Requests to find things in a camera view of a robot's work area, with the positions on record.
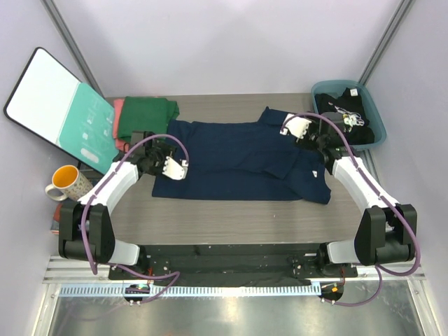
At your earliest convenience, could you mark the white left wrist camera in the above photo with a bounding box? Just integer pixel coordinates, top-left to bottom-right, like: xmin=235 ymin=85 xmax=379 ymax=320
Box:
xmin=162 ymin=156 xmax=189 ymax=181

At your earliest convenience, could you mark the folded pink t shirt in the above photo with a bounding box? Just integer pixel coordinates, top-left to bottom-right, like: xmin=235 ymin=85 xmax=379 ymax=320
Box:
xmin=112 ymin=98 xmax=132 ymax=152

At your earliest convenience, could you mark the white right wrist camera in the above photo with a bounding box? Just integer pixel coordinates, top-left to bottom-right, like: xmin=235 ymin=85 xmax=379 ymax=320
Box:
xmin=279 ymin=113 xmax=312 ymax=139

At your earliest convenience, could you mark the right aluminium frame post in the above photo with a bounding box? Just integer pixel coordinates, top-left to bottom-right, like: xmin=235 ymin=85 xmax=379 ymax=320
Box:
xmin=358 ymin=0 xmax=415 ymax=86

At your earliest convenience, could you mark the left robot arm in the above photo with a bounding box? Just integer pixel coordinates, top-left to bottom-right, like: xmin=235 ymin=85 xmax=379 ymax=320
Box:
xmin=58 ymin=131 xmax=189 ymax=279

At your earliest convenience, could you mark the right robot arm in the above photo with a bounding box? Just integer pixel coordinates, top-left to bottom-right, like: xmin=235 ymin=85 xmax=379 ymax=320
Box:
xmin=281 ymin=112 xmax=421 ymax=277

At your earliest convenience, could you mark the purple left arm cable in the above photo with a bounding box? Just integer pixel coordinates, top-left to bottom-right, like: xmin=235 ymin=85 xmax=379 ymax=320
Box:
xmin=80 ymin=134 xmax=190 ymax=305

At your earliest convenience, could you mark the left aluminium frame post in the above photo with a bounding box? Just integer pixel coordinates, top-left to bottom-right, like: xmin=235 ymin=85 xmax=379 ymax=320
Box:
xmin=41 ymin=0 xmax=104 ymax=97

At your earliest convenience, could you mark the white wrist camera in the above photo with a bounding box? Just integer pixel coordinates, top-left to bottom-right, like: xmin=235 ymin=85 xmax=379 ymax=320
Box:
xmin=279 ymin=113 xmax=312 ymax=139
xmin=162 ymin=156 xmax=189 ymax=181

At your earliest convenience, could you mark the teal plastic bin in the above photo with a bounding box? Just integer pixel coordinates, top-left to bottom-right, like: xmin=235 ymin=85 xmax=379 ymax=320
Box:
xmin=311 ymin=80 xmax=386 ymax=151

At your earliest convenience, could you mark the yellow inside floral mug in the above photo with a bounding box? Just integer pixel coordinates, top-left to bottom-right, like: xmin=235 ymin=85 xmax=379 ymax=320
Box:
xmin=44 ymin=165 xmax=93 ymax=202

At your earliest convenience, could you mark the aluminium front rail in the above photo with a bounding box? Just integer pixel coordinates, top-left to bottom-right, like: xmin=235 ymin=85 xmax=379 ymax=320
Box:
xmin=43 ymin=252 xmax=427 ymax=298

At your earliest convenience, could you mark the white and teal board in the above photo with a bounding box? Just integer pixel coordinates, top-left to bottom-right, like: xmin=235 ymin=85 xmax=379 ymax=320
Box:
xmin=3 ymin=47 xmax=118 ymax=174

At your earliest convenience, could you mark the aluminium frame post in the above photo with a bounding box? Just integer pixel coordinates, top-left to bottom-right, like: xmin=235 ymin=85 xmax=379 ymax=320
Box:
xmin=358 ymin=0 xmax=415 ymax=86
xmin=41 ymin=0 xmax=104 ymax=97

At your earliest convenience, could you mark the stack of books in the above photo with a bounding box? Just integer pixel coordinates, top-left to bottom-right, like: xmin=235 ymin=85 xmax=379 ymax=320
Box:
xmin=50 ymin=220 xmax=60 ymax=235

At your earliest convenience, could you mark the black printed t shirt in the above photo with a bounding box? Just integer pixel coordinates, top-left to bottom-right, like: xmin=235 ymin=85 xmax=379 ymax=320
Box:
xmin=314 ymin=87 xmax=375 ymax=145

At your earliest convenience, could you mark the red small box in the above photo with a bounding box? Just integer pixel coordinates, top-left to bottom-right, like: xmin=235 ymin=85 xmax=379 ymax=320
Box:
xmin=52 ymin=203 xmax=62 ymax=222

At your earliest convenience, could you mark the navy blue t shirt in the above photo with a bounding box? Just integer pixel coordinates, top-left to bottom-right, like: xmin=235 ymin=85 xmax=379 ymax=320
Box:
xmin=152 ymin=108 xmax=331 ymax=204

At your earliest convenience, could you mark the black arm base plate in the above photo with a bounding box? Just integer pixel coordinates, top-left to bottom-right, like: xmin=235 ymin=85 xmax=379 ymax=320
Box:
xmin=130 ymin=244 xmax=361 ymax=287

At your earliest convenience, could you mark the folded green t shirt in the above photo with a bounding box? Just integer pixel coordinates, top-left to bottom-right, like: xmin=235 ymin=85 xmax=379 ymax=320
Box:
xmin=120 ymin=97 xmax=180 ymax=134

